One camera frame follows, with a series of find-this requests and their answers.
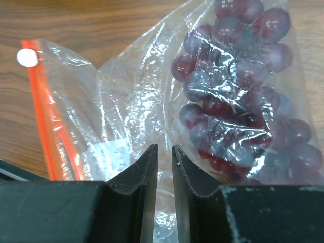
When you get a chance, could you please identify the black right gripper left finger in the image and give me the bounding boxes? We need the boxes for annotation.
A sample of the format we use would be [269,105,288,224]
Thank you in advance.
[1,145,158,242]

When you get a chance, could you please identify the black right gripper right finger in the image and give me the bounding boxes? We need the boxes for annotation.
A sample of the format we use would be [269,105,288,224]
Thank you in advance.
[172,146,323,242]

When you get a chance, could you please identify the clear zip top bag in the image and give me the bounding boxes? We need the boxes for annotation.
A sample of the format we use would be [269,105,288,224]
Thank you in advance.
[17,1,323,242]

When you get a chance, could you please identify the purple fake grapes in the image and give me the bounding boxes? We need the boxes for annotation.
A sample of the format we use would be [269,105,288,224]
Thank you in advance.
[171,1,323,185]

